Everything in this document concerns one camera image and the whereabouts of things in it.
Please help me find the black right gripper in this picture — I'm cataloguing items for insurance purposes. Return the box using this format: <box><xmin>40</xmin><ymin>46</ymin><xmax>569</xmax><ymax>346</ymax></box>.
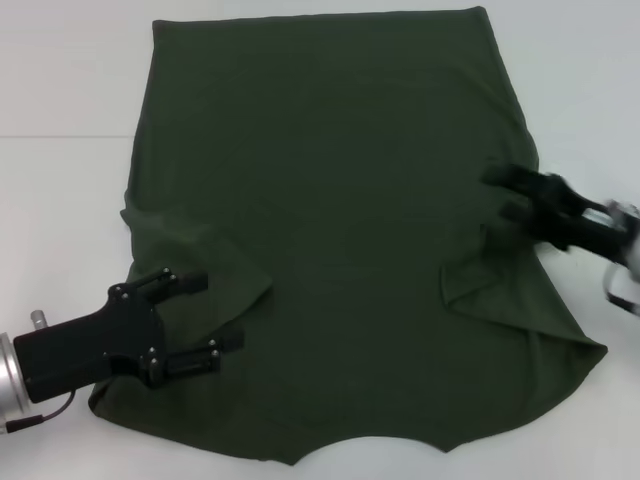
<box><xmin>481</xmin><ymin>161</ymin><xmax>632</xmax><ymax>262</ymax></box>

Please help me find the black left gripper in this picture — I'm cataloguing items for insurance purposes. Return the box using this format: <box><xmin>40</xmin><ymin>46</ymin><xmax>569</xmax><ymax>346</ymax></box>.
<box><xmin>13</xmin><ymin>267</ymin><xmax>246</xmax><ymax>404</ymax></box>

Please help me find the dark green t-shirt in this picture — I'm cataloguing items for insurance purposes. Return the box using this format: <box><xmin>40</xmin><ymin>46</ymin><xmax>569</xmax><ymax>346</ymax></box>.
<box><xmin>88</xmin><ymin>5</ymin><xmax>609</xmax><ymax>454</ymax></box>

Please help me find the left gripper dark cable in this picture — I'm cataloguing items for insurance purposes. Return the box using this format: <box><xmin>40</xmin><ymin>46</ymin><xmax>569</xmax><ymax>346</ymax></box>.
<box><xmin>0</xmin><ymin>389</ymin><xmax>79</xmax><ymax>435</ymax></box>

